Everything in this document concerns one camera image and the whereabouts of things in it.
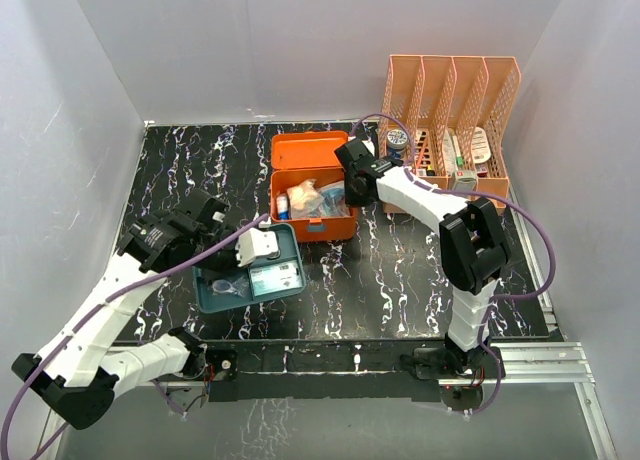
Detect light blue long packet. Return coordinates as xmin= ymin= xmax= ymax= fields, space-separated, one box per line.
xmin=319 ymin=181 xmax=346 ymax=207

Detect clear bag blue items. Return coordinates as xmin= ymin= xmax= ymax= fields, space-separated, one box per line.
xmin=317 ymin=199 xmax=351 ymax=218

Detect teal divided tray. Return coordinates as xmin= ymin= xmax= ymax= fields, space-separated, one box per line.
xmin=192 ymin=223 xmax=307 ymax=314

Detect white blue sachet packet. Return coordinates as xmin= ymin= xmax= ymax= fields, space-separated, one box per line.
xmin=249 ymin=261 xmax=303 ymax=297

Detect orange medicine box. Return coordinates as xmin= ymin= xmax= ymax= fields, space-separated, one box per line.
xmin=269 ymin=130 xmax=359 ymax=243

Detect beige bandage bag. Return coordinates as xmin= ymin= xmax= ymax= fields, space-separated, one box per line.
xmin=287 ymin=179 xmax=324 ymax=219

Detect white blue small bottle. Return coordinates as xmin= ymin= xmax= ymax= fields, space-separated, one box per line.
xmin=276 ymin=194 xmax=290 ymax=221

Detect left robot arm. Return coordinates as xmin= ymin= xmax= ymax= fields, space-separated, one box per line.
xmin=12 ymin=189 xmax=259 ymax=430

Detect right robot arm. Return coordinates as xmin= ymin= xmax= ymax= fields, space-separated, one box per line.
xmin=335 ymin=140 xmax=511 ymax=377

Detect blue round tin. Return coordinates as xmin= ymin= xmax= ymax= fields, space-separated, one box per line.
xmin=386 ymin=128 xmax=410 ymax=152

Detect peach desk file organizer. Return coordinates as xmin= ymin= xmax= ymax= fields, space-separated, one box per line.
xmin=377 ymin=54 xmax=521 ymax=197

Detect white pill blister pack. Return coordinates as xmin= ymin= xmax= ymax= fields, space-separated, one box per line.
xmin=471 ymin=127 xmax=492 ymax=164

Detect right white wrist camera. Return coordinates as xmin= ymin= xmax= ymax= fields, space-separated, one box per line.
xmin=356 ymin=139 xmax=377 ymax=156

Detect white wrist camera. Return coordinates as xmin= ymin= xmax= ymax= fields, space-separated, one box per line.
xmin=356 ymin=139 xmax=377 ymax=156
xmin=235 ymin=228 xmax=280 ymax=268

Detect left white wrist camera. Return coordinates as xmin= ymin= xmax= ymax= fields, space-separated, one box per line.
xmin=235 ymin=228 xmax=280 ymax=268

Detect aluminium frame rail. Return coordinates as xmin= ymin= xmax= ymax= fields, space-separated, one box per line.
xmin=34 ymin=342 xmax=619 ymax=460

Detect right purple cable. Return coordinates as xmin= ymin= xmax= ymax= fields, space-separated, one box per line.
xmin=348 ymin=113 xmax=556 ymax=416

